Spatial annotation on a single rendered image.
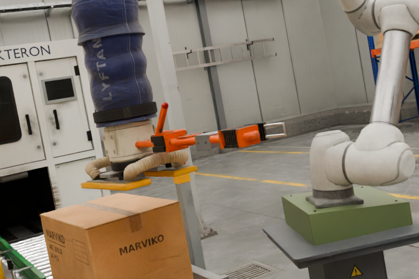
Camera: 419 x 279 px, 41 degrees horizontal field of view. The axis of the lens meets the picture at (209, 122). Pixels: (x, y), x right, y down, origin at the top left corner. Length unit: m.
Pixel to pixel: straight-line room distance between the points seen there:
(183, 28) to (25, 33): 3.28
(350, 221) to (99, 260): 0.92
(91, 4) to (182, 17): 10.26
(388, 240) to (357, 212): 0.14
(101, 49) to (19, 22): 9.25
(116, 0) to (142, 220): 0.84
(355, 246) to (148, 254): 0.78
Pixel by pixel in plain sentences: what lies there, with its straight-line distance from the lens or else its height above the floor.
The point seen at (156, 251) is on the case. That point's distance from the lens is 2.23.
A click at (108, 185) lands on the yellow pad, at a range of 1.89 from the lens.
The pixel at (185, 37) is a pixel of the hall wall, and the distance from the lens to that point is 12.08.
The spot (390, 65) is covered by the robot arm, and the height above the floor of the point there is 1.33.
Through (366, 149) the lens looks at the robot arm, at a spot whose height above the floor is 1.06.
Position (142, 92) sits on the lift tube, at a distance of 1.91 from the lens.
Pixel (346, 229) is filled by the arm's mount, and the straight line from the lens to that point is 2.08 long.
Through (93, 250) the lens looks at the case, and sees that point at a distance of 2.12.
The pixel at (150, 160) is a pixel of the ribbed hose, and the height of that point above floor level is 1.17.
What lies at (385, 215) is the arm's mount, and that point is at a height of 0.80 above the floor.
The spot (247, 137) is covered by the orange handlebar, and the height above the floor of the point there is 1.22.
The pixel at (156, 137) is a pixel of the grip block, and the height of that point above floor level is 1.25.
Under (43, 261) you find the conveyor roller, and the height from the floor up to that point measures 0.54.
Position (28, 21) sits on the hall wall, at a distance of 11.17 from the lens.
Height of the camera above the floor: 1.35
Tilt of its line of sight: 3 degrees down
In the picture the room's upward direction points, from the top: 10 degrees counter-clockwise
